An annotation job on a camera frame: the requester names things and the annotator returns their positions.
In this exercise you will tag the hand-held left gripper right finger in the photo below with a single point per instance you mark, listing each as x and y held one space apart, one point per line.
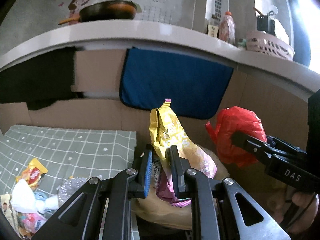
175 172

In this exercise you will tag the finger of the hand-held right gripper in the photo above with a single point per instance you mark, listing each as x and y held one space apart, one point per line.
250 145
285 143

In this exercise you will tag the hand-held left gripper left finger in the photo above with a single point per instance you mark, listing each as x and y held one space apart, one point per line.
148 172

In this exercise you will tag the red plastic bag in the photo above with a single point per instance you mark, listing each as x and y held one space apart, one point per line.
235 127

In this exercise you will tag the gold and pink snack bag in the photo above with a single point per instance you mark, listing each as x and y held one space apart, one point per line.
172 132

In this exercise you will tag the bin with yellowish plastic liner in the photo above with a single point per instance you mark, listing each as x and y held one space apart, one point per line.
160 212

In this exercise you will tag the yellow snack wrapper red label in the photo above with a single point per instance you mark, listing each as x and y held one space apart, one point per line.
32 172

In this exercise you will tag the pink printed packaging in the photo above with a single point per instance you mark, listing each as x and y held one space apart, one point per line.
31 223

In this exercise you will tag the person's right hand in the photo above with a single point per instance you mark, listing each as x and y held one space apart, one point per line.
303 202

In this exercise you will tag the brown cardboard panel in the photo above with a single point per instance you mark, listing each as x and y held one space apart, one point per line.
100 115

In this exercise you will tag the round clear bubble lid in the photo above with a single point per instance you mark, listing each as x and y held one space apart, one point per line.
72 187

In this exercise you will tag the blue hanging cloth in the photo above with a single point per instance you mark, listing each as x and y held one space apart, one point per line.
175 85

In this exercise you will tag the green checked tablecloth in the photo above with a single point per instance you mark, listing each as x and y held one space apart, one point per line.
62 150

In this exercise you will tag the white basket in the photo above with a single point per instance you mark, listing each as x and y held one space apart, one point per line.
270 46

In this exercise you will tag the white hanging cloth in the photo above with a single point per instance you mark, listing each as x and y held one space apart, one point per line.
281 31

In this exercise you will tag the plastic bottle with orange cap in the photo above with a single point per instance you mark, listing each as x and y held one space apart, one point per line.
227 28

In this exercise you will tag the black utensil holder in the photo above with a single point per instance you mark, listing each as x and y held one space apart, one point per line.
265 23

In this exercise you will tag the dark sauce bottle yellow label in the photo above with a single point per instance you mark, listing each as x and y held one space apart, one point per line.
212 28

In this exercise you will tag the crumpled white tissue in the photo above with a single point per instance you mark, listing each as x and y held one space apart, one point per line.
23 195

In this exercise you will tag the white kitchen counter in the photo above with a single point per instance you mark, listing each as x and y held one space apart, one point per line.
150 33

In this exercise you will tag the black hanging cloth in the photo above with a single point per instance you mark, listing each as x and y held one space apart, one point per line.
37 80

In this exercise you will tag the beige printed snack wrapper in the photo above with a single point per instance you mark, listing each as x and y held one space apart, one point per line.
6 210

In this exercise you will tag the cartoon girl wall sticker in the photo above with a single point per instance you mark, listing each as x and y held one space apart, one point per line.
78 1

